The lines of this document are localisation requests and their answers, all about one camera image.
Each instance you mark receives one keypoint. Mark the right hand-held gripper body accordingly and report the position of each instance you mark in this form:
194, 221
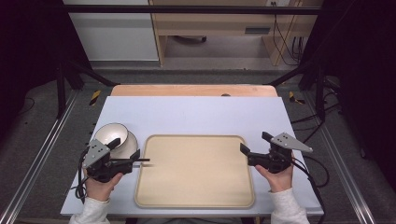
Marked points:
275, 160

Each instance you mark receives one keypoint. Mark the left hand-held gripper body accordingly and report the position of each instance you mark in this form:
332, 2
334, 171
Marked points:
97, 161

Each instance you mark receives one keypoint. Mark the white bowl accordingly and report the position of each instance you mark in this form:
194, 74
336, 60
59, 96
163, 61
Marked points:
112, 132
129, 147

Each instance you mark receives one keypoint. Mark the beige tray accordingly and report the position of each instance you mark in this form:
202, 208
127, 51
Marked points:
194, 171

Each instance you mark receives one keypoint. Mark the person's right hand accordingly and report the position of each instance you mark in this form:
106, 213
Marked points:
280, 182

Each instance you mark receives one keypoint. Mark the person's left hand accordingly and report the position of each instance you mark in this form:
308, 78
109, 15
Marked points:
101, 189

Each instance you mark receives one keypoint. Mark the yellow black floor tape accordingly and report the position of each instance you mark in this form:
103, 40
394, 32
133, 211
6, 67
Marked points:
95, 97
294, 98

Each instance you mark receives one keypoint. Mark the white table board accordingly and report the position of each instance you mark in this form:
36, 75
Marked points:
193, 115

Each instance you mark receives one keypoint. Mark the black metal stand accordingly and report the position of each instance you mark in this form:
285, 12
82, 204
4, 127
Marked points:
62, 90
319, 90

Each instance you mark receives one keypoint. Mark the wooden table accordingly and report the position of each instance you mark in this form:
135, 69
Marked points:
186, 90

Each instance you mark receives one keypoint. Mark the white cabinet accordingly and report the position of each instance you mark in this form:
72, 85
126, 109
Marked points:
115, 34

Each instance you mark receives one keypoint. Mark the wooden desk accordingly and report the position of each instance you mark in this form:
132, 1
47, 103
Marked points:
214, 23

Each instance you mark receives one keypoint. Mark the black horizontal bar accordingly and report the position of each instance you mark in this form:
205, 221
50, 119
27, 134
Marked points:
186, 9

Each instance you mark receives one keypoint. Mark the aluminium floor rail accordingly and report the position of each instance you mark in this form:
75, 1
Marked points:
345, 174
34, 168

